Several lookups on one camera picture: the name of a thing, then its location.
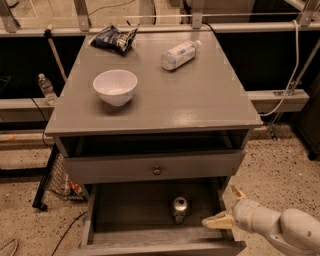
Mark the small standing water bottle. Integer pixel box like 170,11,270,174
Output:
38,73,58,106

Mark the clear plastic bottle lying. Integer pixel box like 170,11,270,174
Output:
161,40,201,71

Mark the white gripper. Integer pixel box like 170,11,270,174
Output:
202,185,260,233

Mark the open grey wooden drawer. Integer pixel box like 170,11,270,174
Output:
70,178,246,256

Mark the black floor cable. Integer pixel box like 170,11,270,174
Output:
49,209,89,256

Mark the white ceramic bowl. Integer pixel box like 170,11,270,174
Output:
93,69,138,106

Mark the white cable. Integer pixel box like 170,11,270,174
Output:
258,19,301,117

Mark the wooden broom handle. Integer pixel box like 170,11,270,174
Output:
44,24,67,83

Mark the round brass drawer knob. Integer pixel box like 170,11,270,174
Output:
153,166,162,175

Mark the closed grey upper drawer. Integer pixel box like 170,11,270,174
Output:
62,150,246,184

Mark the black metal frame leg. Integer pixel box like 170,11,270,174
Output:
32,145,58,211

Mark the silver redbull can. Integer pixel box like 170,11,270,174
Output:
172,197,188,224

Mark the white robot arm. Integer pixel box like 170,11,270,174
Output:
202,186,320,256

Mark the wire mesh basket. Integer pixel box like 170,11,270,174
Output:
46,153,85,201

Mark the dark blue chip bag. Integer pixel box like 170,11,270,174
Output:
89,25,138,55

